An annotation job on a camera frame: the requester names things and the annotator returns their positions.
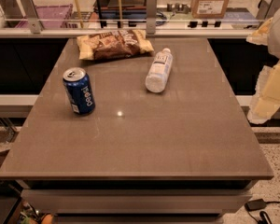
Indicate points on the middle metal railing bracket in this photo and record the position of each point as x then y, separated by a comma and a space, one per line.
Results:
151, 16

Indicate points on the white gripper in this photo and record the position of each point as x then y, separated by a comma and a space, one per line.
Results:
267, 101

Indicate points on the right metal railing bracket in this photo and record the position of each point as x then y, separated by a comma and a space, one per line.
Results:
267, 8

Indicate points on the black power adapter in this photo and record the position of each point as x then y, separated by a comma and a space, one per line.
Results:
255, 205

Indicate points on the brown yellow snack bag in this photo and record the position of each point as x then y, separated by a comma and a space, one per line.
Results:
113, 45

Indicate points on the grey table base drawer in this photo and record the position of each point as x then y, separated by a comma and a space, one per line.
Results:
137, 206

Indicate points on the cardboard box with label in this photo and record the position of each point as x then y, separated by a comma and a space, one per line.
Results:
207, 9

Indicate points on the clear plastic water bottle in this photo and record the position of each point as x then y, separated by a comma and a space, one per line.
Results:
159, 71

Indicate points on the purple plastic crate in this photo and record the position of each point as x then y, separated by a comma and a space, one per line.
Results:
54, 17

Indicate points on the blue Pepsi soda can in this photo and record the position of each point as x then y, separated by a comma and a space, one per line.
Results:
78, 88

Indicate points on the metal railing bracket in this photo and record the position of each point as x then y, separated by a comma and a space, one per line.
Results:
267, 8
31, 15
151, 16

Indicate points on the left metal railing bracket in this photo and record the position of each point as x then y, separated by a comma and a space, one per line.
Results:
31, 15

